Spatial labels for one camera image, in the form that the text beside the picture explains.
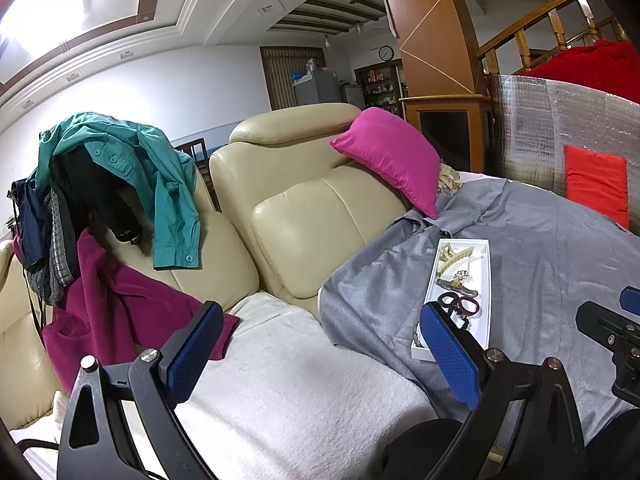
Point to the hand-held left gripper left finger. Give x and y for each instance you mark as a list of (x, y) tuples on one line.
[(195, 355)]

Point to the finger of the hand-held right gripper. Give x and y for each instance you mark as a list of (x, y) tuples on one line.
[(615, 335), (631, 300)]

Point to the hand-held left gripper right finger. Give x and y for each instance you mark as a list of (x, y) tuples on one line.
[(450, 355)]

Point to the white jewelry tray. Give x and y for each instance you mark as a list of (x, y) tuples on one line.
[(481, 332)]

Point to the silver hair clip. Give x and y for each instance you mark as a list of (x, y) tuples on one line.
[(457, 289)]

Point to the beige hair claw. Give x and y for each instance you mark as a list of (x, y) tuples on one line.
[(452, 256)]

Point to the grey blanket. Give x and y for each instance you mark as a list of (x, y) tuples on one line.
[(540, 270)]

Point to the magenta garment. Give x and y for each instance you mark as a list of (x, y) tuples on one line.
[(115, 300)]

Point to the white blanket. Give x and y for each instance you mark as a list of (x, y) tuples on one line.
[(290, 385)]

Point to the red cushion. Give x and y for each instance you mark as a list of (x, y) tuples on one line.
[(597, 185)]

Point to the teal shirt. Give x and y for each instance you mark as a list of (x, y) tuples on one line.
[(170, 210)]

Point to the cream leather sofa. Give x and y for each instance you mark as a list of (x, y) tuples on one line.
[(300, 225)]

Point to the grey plaid garment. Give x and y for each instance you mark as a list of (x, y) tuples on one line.
[(60, 255)]

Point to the patterned pillow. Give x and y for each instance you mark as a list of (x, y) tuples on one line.
[(447, 180)]

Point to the black garment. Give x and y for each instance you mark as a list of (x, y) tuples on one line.
[(100, 190)]

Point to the navy garment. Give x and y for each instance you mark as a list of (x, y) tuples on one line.
[(32, 230)]

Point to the magenta pillow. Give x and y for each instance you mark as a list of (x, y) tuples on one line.
[(395, 155)]

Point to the wooden chair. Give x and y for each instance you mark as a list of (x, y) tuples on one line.
[(197, 147)]

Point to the red cloth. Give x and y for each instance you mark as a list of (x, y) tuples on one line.
[(595, 70)]

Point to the wooden cabinet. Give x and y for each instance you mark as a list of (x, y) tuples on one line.
[(450, 105)]

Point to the dark display cabinet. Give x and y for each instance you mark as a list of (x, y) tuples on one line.
[(380, 85)]

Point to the grey refrigerator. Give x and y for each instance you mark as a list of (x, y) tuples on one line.
[(317, 90)]

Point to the wooden slat panel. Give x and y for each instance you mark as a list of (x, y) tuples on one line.
[(280, 75)]

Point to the wooden stair railing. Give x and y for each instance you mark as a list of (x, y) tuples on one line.
[(530, 20)]

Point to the wooden pillar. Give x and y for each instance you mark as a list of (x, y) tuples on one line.
[(435, 35)]

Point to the round wall clock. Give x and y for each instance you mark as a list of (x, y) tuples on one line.
[(386, 53)]

